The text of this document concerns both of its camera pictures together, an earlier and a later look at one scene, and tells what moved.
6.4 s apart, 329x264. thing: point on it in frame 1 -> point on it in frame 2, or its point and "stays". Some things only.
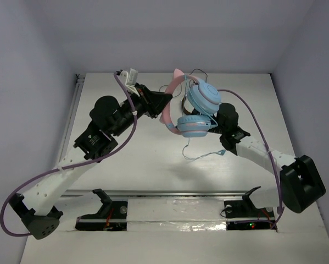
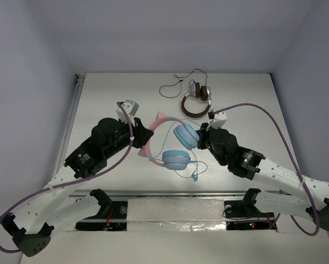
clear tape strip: x=176 y=214 stays
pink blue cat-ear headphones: x=204 y=97 -> x=185 y=135
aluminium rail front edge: x=155 y=193 stays
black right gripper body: x=219 y=130 -> x=204 y=141
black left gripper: x=148 y=100 -> x=138 y=133
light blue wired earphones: x=222 y=152 -> x=194 y=153
